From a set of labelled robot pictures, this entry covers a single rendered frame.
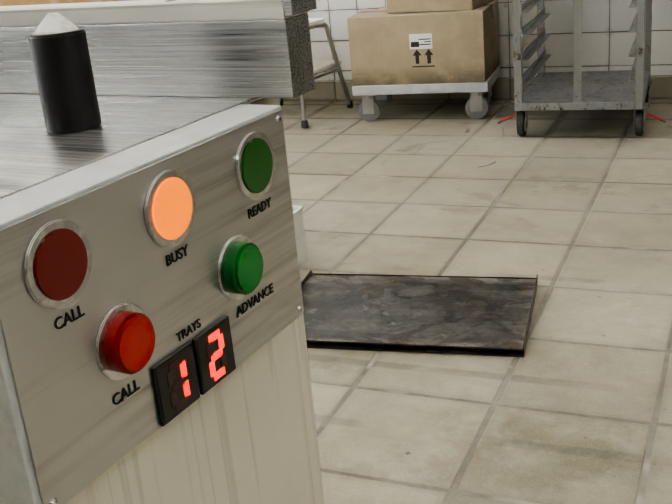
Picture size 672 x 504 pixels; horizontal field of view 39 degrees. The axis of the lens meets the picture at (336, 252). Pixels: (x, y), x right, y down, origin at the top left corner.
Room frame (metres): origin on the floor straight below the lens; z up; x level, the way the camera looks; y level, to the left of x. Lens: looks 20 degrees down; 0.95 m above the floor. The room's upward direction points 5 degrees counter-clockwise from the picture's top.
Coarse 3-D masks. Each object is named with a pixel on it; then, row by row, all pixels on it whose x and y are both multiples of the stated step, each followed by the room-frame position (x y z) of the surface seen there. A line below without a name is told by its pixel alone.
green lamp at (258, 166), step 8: (248, 144) 0.52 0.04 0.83; (256, 144) 0.53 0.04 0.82; (264, 144) 0.54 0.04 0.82; (248, 152) 0.52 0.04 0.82; (256, 152) 0.53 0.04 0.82; (264, 152) 0.54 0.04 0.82; (248, 160) 0.52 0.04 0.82; (256, 160) 0.53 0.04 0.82; (264, 160) 0.53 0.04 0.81; (272, 160) 0.54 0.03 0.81; (248, 168) 0.52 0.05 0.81; (256, 168) 0.53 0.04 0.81; (264, 168) 0.53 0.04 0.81; (272, 168) 0.54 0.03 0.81; (248, 176) 0.52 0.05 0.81; (256, 176) 0.53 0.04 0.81; (264, 176) 0.53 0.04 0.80; (248, 184) 0.52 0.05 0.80; (256, 184) 0.53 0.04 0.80; (264, 184) 0.53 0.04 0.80; (256, 192) 0.52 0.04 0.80
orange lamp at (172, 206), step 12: (168, 180) 0.46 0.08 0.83; (180, 180) 0.47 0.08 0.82; (156, 192) 0.45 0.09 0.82; (168, 192) 0.46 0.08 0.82; (180, 192) 0.47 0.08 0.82; (156, 204) 0.45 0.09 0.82; (168, 204) 0.46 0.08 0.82; (180, 204) 0.46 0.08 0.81; (156, 216) 0.45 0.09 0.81; (168, 216) 0.46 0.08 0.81; (180, 216) 0.46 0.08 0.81; (156, 228) 0.45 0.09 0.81; (168, 228) 0.45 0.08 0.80; (180, 228) 0.46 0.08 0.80
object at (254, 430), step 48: (48, 48) 0.53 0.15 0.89; (0, 96) 0.69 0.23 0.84; (48, 96) 0.54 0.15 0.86; (96, 96) 0.55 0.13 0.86; (144, 96) 0.63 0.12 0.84; (0, 144) 0.52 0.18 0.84; (48, 144) 0.51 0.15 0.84; (96, 144) 0.50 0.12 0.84; (0, 192) 0.42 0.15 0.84; (288, 336) 0.60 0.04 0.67; (240, 384) 0.54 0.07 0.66; (288, 384) 0.59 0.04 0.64; (192, 432) 0.50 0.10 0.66; (240, 432) 0.54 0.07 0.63; (288, 432) 0.58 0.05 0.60; (96, 480) 0.43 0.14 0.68; (144, 480) 0.46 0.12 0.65; (192, 480) 0.49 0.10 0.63; (240, 480) 0.53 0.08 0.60; (288, 480) 0.58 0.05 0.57
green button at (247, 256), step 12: (228, 252) 0.50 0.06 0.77; (240, 252) 0.50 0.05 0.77; (252, 252) 0.50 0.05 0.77; (228, 264) 0.49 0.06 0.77; (240, 264) 0.49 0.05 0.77; (252, 264) 0.50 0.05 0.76; (228, 276) 0.49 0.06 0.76; (240, 276) 0.49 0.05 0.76; (252, 276) 0.50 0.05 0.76; (228, 288) 0.49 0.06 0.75; (240, 288) 0.49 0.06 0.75; (252, 288) 0.50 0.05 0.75
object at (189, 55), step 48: (144, 0) 0.66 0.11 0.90; (192, 0) 0.62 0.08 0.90; (240, 0) 0.59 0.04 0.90; (288, 0) 0.57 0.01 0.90; (0, 48) 0.70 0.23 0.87; (96, 48) 0.65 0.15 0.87; (144, 48) 0.63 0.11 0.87; (192, 48) 0.61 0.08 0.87; (240, 48) 0.59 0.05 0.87; (288, 48) 0.58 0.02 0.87; (192, 96) 0.61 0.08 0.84; (240, 96) 0.59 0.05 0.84; (288, 96) 0.58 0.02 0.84
